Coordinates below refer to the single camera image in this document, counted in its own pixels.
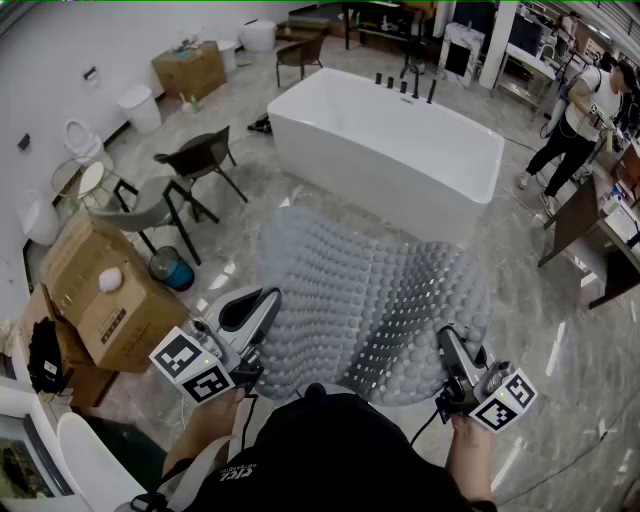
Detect white pedal bin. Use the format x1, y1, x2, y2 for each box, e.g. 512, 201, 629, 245
117, 84, 163, 135

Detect framed picture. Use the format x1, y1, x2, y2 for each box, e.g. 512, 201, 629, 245
0, 414, 76, 501

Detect brown wicker chair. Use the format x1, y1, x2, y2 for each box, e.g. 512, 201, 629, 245
275, 35, 326, 89

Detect black bag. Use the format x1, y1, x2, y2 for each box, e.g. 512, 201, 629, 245
27, 317, 66, 396

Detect white bathtub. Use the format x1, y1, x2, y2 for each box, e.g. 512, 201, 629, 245
267, 67, 506, 246

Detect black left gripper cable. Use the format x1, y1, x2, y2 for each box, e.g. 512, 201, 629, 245
238, 393, 262, 451

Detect grey shoulder strap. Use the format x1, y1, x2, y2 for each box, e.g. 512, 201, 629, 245
114, 434, 226, 512

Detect black bathtub faucet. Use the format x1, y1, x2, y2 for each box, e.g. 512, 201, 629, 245
399, 63, 422, 99

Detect white rounded bin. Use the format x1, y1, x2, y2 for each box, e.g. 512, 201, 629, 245
17, 188, 61, 246

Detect grey chair black legs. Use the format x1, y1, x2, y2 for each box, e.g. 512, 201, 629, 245
92, 174, 221, 266

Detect person's left forearm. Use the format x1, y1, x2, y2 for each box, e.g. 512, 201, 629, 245
162, 387, 247, 479

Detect blue waste bin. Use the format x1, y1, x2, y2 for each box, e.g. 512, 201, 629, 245
148, 245, 195, 292

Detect round white side table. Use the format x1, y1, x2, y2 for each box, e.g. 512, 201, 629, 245
51, 159, 124, 211

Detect white lidded bucket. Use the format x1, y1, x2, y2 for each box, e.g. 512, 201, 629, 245
241, 18, 277, 53

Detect steel work table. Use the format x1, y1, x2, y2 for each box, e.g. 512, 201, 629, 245
492, 42, 559, 109

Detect small cardboard box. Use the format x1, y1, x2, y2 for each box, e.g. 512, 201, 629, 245
151, 40, 227, 101

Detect dark brown chair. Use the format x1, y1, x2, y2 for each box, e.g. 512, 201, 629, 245
153, 124, 250, 224

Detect grey bubbled bath mat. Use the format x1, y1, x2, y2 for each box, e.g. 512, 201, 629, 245
255, 205, 496, 407

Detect large cardboard box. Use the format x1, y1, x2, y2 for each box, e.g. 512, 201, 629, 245
39, 214, 190, 374

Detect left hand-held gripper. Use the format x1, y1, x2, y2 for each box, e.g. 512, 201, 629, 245
148, 287, 284, 405

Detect black rack table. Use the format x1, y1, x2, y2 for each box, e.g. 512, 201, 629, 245
342, 2, 426, 51

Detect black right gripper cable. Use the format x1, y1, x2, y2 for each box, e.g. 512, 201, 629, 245
409, 404, 451, 447

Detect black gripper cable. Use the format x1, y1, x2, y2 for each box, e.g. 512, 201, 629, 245
238, 393, 262, 451
409, 404, 451, 447

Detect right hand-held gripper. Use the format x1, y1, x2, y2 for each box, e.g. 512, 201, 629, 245
433, 323, 539, 434

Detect person's black clothing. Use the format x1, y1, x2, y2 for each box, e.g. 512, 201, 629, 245
117, 382, 501, 512

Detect white bath puff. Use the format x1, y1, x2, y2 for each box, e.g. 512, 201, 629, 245
98, 266, 124, 293

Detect white rounded seat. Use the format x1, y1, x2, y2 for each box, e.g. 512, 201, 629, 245
56, 412, 146, 512

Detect person's right forearm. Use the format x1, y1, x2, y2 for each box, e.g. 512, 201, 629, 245
444, 414, 496, 504

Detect white pillar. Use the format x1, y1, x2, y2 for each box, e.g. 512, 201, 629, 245
478, 0, 516, 90

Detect small white bin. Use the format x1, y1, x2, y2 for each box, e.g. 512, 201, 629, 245
217, 39, 239, 74

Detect brown wooden table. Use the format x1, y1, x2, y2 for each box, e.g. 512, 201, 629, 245
538, 144, 640, 309

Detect white toilet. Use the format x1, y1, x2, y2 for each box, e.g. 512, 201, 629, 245
63, 118, 106, 166

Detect flat cardboard box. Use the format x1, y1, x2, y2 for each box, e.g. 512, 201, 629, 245
19, 284, 121, 409

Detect marble pattern cabinet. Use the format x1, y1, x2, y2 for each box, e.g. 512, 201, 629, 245
438, 22, 486, 87

